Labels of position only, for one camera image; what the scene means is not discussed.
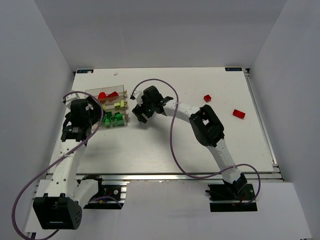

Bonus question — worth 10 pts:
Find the red flower lego piece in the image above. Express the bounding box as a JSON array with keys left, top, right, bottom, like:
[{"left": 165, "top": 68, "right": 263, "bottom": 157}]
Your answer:
[{"left": 97, "top": 92, "right": 107, "bottom": 102}]

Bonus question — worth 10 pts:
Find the lime rounded lego brick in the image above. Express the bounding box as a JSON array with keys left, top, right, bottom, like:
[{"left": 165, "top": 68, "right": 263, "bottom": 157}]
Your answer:
[{"left": 113, "top": 100, "right": 126, "bottom": 109}]

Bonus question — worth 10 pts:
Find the green square lego brick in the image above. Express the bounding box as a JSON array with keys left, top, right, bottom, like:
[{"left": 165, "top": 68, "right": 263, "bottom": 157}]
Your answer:
[{"left": 112, "top": 120, "right": 125, "bottom": 127}]

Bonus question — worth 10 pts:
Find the red wedge lego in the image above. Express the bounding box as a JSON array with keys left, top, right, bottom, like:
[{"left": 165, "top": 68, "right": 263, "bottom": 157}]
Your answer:
[{"left": 106, "top": 91, "right": 119, "bottom": 98}]

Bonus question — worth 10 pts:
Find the small red square lego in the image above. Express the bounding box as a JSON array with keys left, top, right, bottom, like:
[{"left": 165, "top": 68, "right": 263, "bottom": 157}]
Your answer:
[{"left": 203, "top": 94, "right": 212, "bottom": 103}]

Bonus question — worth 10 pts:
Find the red rectangular lego brick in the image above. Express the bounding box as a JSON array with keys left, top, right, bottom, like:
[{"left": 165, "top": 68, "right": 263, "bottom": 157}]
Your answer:
[{"left": 232, "top": 109, "right": 246, "bottom": 119}]

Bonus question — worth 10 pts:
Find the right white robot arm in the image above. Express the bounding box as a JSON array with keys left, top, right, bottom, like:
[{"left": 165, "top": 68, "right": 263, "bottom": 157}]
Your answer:
[{"left": 130, "top": 85, "right": 247, "bottom": 195}]

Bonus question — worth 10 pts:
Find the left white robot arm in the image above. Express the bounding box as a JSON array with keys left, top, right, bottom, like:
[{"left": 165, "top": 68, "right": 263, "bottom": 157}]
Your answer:
[{"left": 32, "top": 96, "right": 103, "bottom": 230}]

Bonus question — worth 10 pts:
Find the clear three-slot container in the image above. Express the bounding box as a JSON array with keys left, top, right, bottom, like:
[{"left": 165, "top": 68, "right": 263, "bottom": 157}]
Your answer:
[{"left": 85, "top": 85, "right": 129, "bottom": 129}]

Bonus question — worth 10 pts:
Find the left blue corner label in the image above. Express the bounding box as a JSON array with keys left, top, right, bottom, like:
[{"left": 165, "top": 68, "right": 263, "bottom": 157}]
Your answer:
[{"left": 76, "top": 69, "right": 94, "bottom": 74}]

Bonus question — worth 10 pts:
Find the blue corner label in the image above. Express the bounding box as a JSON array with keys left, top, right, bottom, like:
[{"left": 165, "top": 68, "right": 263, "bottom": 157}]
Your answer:
[
  {"left": 224, "top": 67, "right": 243, "bottom": 72},
  {"left": 76, "top": 69, "right": 94, "bottom": 74}
]

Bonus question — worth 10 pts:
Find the right blue corner label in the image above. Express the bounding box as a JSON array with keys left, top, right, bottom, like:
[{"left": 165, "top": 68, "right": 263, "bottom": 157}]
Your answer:
[{"left": 224, "top": 67, "right": 243, "bottom": 72}]

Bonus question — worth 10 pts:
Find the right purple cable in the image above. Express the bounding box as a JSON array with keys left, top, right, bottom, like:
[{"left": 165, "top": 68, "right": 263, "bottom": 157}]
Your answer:
[{"left": 130, "top": 78, "right": 261, "bottom": 206}]

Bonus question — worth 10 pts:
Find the purple cable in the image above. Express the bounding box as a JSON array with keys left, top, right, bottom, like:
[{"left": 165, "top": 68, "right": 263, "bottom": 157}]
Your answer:
[
  {"left": 11, "top": 90, "right": 124, "bottom": 240},
  {"left": 130, "top": 78, "right": 261, "bottom": 206}
]

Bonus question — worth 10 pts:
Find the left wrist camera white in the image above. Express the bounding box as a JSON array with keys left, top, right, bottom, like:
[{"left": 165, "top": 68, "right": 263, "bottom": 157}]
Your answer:
[{"left": 61, "top": 91, "right": 80, "bottom": 109}]

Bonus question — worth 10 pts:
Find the aluminium table frame rail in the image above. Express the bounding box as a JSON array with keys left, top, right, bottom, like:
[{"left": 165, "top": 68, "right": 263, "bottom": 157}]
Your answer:
[{"left": 75, "top": 172, "right": 284, "bottom": 182}]

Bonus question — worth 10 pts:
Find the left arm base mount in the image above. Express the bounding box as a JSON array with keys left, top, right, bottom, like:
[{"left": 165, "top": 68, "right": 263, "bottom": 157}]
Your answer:
[{"left": 77, "top": 174, "right": 124, "bottom": 210}]

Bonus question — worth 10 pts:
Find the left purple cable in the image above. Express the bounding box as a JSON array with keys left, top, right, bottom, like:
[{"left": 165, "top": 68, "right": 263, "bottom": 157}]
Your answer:
[{"left": 11, "top": 90, "right": 124, "bottom": 240}]

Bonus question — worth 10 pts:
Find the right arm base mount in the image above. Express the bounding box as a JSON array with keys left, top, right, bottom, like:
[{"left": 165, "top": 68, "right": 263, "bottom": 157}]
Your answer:
[{"left": 205, "top": 184, "right": 258, "bottom": 213}]

